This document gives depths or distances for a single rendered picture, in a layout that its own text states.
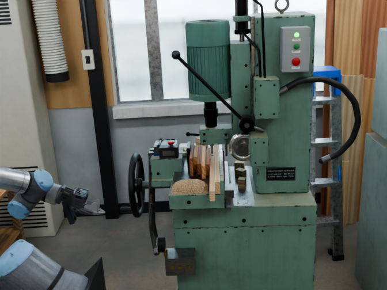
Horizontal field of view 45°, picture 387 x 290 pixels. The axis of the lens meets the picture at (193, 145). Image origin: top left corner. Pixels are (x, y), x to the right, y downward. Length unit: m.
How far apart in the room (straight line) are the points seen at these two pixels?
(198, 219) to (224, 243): 0.15
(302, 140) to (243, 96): 0.30
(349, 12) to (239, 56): 1.54
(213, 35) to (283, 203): 0.71
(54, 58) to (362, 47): 2.03
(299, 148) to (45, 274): 1.06
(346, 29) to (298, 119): 1.48
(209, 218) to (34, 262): 0.69
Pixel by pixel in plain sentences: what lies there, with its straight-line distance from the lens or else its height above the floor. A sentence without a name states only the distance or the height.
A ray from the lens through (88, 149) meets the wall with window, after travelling 3.48.
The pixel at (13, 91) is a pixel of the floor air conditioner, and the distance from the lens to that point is 3.17.
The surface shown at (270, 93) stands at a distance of 1.75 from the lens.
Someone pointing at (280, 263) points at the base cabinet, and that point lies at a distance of 2.01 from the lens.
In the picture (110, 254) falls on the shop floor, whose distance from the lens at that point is 3.17.
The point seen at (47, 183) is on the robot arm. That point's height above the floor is 0.93.
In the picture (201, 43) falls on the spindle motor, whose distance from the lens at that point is 1.81.
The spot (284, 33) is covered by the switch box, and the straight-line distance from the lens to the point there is 1.74.
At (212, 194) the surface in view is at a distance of 1.67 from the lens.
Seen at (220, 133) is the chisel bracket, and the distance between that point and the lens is 1.94.
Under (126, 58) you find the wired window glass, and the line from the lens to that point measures 3.35.
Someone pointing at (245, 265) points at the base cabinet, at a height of 0.53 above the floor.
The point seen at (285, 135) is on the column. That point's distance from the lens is 1.89.
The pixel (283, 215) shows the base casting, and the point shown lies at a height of 0.76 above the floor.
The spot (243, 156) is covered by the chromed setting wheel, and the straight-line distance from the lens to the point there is 1.87.
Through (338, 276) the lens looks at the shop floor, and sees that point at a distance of 2.92.
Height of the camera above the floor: 1.64
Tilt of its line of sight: 19 degrees down
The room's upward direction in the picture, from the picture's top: 3 degrees counter-clockwise
